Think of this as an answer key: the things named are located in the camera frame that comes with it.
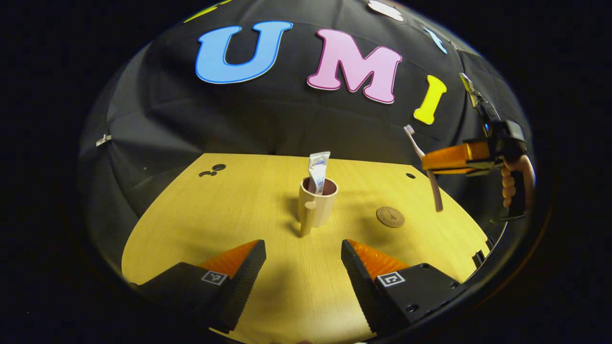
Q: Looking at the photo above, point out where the wooden desktop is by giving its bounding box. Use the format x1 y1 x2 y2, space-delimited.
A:
121 153 493 344

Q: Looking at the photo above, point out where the white toothpaste tube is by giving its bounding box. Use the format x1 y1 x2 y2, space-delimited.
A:
308 151 331 195

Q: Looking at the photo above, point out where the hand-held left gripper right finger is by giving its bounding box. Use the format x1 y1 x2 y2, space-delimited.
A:
341 239 467 335

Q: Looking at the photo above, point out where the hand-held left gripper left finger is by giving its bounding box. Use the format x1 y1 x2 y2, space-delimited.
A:
129 239 267 334

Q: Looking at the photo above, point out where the black backdrop cloth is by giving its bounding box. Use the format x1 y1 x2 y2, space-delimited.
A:
79 0 534 287

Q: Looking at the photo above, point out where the pink toothbrush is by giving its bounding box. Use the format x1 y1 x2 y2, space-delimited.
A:
404 125 444 212

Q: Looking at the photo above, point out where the round brown coaster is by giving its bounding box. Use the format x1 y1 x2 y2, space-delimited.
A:
376 206 405 228

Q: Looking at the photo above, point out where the beige cup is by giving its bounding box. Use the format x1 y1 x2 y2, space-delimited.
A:
298 177 339 237

